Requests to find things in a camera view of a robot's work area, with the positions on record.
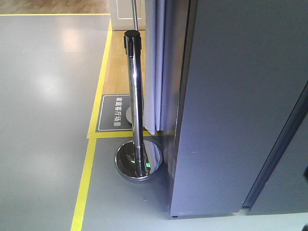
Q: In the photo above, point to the grey fridge body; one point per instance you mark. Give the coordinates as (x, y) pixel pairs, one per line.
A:
(282, 185)

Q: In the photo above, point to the dark floor sign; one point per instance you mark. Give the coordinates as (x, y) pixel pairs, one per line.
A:
(112, 113)

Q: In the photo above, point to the blue grey curtain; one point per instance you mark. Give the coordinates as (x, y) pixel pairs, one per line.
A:
(161, 53)

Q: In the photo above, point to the white panelled cupboard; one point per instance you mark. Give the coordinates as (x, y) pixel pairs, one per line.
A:
(122, 14)

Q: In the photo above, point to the chrome stanchion post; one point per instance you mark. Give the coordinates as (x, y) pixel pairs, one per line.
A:
(140, 158)

